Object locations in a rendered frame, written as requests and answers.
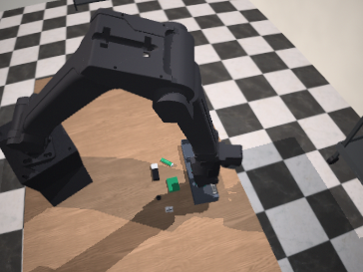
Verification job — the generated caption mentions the green battery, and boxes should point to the green battery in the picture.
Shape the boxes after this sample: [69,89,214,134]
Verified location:
[161,158,174,166]

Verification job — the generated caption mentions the dark grey rack of bins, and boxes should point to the dark grey rack of bins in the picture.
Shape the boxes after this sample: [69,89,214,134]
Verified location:
[181,138,219,205]

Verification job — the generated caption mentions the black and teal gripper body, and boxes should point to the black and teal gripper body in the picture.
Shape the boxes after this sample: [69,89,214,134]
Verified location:
[190,156,218,187]

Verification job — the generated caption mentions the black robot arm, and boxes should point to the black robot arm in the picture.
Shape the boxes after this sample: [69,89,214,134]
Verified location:
[6,8,243,178]

